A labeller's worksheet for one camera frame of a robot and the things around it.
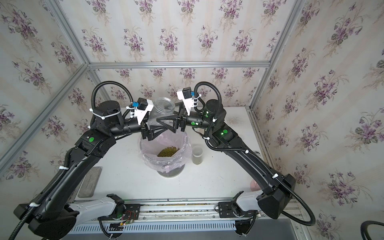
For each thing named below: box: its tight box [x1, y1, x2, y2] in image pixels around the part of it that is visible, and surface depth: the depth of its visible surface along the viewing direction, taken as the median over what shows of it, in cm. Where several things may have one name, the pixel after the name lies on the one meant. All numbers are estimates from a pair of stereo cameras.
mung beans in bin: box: [157, 146, 180, 157], surface depth 93 cm
